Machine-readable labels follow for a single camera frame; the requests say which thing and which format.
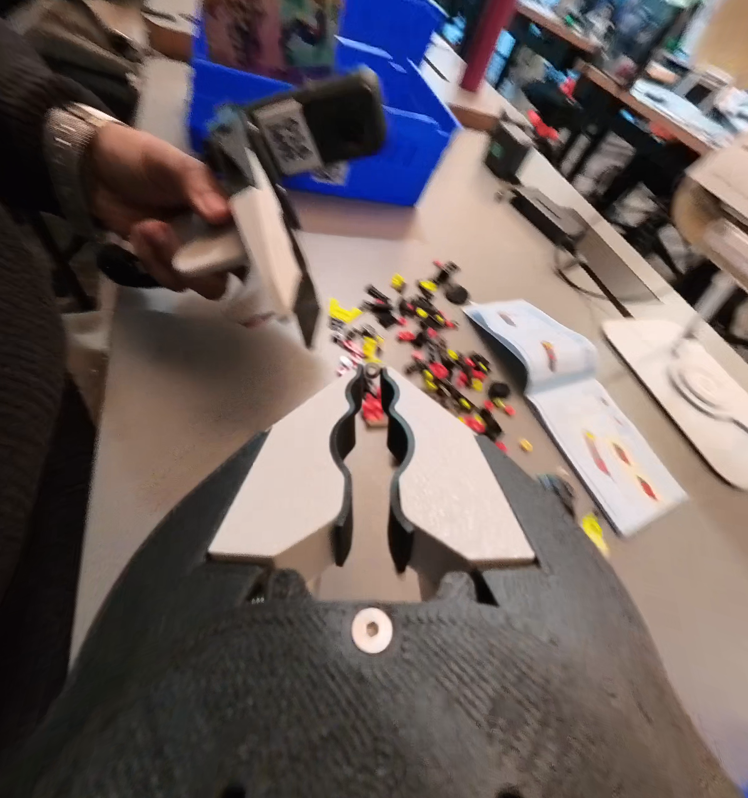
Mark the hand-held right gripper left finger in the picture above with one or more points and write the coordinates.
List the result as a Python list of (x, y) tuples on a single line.
[(274, 499)]

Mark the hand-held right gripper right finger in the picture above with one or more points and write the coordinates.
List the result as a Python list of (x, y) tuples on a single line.
[(461, 499)]

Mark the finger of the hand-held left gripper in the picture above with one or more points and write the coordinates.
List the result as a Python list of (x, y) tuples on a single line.
[(268, 243)]

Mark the pile of lego pieces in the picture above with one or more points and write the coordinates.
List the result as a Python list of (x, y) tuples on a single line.
[(439, 371)]

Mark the person's left forearm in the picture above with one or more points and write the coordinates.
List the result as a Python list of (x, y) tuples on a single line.
[(12, 93)]

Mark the black round lego plate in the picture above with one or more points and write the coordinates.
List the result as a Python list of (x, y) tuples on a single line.
[(554, 489)]

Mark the person's left hand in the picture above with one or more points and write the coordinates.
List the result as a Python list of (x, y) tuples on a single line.
[(143, 181)]

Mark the blue plastic bin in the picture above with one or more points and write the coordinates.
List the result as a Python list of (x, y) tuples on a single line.
[(411, 143)]

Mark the printed cardboard box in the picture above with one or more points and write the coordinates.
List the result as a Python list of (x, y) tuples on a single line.
[(255, 37)]

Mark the black box device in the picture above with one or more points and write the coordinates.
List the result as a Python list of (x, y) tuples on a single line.
[(508, 149)]

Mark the instruction booklet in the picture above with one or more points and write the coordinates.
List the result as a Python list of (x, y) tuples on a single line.
[(554, 355)]

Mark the brown cardboard box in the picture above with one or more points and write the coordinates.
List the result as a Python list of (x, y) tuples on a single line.
[(168, 37)]

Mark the black flat device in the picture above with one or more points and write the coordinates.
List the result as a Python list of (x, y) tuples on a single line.
[(548, 215)]

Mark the white flat-based stand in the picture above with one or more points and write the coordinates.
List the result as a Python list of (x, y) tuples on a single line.
[(648, 349)]

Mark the grey cloth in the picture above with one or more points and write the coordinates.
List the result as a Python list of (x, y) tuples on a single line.
[(87, 37)]

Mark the person's black knit sweater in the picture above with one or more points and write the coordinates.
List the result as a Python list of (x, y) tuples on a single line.
[(12, 436)]

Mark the wooden desk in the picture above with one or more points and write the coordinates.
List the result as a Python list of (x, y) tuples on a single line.
[(673, 112)]

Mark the dark red post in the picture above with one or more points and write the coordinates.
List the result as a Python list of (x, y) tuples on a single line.
[(489, 43)]

